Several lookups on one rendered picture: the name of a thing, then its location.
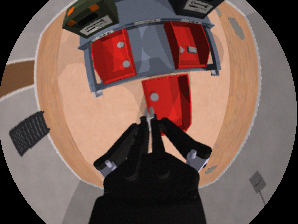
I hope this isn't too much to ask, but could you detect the red bin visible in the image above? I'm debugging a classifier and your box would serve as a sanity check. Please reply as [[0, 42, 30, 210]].
[[163, 21, 210, 70], [141, 74, 192, 132], [91, 28, 137, 84]]

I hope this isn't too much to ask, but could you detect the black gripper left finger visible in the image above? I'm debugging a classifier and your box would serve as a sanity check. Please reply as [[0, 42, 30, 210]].
[[93, 108, 151, 181]]

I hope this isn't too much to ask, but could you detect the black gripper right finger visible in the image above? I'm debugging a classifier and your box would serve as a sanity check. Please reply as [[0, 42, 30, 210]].
[[149, 106, 212, 180]]

